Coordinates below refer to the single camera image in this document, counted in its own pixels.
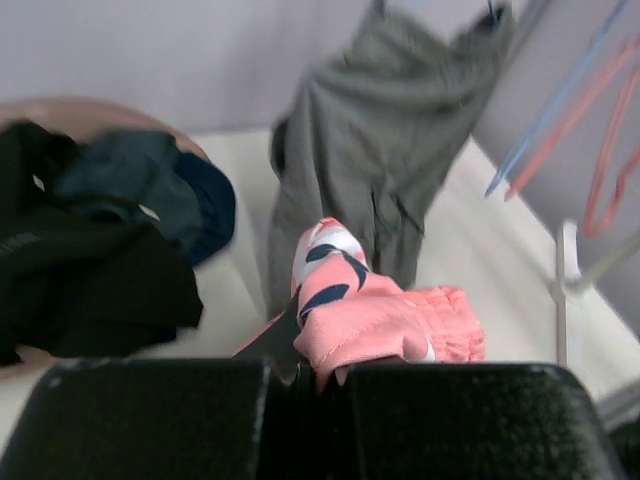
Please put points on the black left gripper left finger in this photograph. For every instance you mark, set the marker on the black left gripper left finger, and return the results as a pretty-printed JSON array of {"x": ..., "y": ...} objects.
[{"x": 238, "y": 418}]

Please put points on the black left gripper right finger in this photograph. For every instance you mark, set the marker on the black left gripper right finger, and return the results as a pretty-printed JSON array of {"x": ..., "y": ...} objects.
[{"x": 482, "y": 421}]

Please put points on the pink patterned shorts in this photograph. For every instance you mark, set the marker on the pink patterned shorts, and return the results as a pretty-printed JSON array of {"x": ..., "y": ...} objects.
[{"x": 341, "y": 313}]

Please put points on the black shorts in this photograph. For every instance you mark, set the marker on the black shorts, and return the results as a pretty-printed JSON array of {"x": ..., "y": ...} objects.
[{"x": 74, "y": 286}]

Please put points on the navy blue shorts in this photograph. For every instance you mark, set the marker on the navy blue shorts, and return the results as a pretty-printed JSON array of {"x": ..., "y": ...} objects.
[{"x": 142, "y": 176}]

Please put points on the grey shorts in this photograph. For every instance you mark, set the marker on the grey shorts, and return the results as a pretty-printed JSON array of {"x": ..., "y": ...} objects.
[{"x": 372, "y": 134}]

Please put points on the metal clothes rack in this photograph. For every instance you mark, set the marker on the metal clothes rack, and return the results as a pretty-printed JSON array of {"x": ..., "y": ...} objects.
[{"x": 570, "y": 283}]

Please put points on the pink translucent plastic basket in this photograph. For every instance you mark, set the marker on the pink translucent plastic basket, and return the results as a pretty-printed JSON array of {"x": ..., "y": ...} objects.
[{"x": 81, "y": 120}]

